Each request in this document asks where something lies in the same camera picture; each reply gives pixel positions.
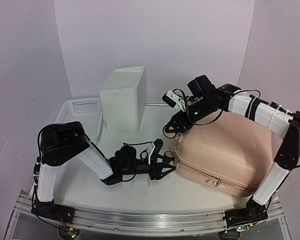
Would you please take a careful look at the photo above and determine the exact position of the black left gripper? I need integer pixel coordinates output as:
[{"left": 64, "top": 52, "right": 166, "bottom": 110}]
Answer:
[{"left": 121, "top": 155, "right": 176, "bottom": 181}]

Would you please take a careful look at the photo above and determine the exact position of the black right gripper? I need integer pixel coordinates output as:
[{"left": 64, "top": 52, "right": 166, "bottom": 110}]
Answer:
[{"left": 165, "top": 95, "right": 219, "bottom": 133}]

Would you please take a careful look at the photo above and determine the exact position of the beige hard-shell suitcase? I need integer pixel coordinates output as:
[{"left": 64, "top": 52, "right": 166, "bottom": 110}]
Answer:
[{"left": 174, "top": 112, "right": 274, "bottom": 197}]

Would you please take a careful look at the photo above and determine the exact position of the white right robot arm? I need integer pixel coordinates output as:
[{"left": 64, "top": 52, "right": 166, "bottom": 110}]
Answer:
[{"left": 162, "top": 75, "right": 300, "bottom": 229}]

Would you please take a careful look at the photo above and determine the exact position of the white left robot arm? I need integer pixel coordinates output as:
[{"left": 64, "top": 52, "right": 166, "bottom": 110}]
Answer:
[{"left": 31, "top": 121, "right": 176, "bottom": 226}]

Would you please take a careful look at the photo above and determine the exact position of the white tall plastic bin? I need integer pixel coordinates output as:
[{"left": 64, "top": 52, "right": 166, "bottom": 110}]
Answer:
[{"left": 99, "top": 66, "right": 147, "bottom": 133}]

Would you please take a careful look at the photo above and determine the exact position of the white perforated plastic basket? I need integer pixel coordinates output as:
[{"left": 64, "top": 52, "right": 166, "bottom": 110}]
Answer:
[{"left": 55, "top": 97, "right": 103, "bottom": 143}]

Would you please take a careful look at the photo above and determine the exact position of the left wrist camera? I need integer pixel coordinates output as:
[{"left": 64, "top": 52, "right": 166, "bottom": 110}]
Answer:
[{"left": 147, "top": 138, "right": 164, "bottom": 165}]

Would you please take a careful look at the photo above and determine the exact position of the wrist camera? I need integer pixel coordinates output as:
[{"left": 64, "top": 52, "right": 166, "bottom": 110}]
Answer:
[
  {"left": 162, "top": 90, "right": 186, "bottom": 112},
  {"left": 147, "top": 138, "right": 164, "bottom": 165}
]

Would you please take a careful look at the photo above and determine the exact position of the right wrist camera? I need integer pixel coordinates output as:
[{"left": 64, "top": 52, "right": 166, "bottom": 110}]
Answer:
[{"left": 162, "top": 90, "right": 186, "bottom": 112}]

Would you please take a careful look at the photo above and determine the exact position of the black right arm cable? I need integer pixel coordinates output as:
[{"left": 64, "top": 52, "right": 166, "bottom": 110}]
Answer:
[{"left": 187, "top": 89, "right": 300, "bottom": 167}]

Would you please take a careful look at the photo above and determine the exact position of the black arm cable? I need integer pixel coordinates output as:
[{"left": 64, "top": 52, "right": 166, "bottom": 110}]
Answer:
[
  {"left": 36, "top": 124, "right": 156, "bottom": 183},
  {"left": 187, "top": 89, "right": 300, "bottom": 167}
]

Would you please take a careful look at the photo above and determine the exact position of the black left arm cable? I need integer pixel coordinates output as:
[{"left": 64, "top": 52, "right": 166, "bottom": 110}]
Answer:
[{"left": 36, "top": 124, "right": 156, "bottom": 183}]

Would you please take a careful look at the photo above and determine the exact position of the aluminium front rail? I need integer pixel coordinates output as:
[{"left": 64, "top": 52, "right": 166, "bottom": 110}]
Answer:
[{"left": 6, "top": 191, "right": 290, "bottom": 238}]

